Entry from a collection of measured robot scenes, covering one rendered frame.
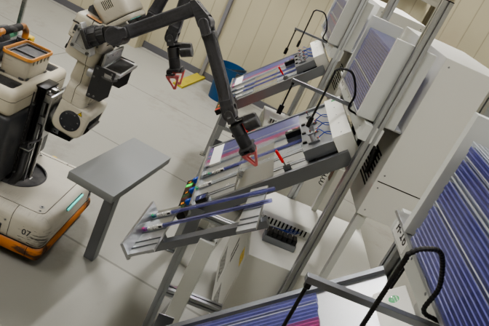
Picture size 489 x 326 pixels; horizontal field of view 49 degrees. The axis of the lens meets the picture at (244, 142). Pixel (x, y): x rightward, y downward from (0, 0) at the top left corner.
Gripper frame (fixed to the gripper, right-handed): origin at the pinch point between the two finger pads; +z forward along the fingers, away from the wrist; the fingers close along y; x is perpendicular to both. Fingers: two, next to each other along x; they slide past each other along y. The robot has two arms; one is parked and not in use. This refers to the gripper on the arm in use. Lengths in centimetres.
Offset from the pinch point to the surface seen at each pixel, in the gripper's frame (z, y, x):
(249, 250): 34.2, -6.9, 19.3
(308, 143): 0.7, -1.2, -24.5
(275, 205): 43, 44, 12
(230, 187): 5.0, -1.2, 14.7
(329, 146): 3.6, -6.0, -32.0
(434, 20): -28, -14, -85
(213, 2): -48, 418, 55
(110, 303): 37, 1, 98
